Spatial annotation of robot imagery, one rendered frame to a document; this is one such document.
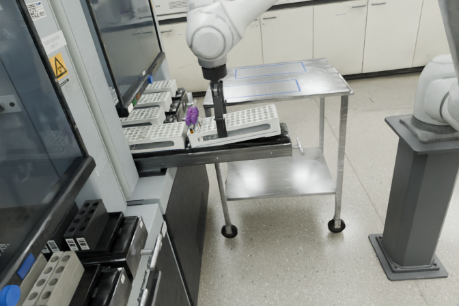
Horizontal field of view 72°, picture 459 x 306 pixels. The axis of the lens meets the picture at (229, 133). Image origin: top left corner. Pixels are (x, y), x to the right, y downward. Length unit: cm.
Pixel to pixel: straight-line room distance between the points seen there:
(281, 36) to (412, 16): 126
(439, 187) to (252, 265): 90
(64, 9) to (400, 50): 331
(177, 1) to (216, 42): 260
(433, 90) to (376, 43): 242
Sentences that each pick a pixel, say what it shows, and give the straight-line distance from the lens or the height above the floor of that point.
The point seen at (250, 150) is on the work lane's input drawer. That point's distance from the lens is 102.
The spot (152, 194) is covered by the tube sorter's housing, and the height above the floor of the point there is 73.
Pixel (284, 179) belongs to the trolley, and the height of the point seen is 28.
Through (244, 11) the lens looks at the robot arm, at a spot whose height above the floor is 123.
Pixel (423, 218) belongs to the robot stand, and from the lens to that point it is 153.
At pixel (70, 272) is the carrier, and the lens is 73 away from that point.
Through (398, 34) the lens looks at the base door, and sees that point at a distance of 368.
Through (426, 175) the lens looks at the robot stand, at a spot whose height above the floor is 56.
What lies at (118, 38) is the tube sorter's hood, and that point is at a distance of 107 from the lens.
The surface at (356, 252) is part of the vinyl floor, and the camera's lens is 178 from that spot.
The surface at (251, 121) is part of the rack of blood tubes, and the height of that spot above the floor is 88.
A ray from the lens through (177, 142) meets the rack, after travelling 104.
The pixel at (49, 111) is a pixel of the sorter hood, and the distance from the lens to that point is 69.
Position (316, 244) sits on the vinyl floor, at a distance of 178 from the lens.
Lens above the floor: 136
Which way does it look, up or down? 30 degrees down
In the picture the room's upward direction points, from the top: 8 degrees counter-clockwise
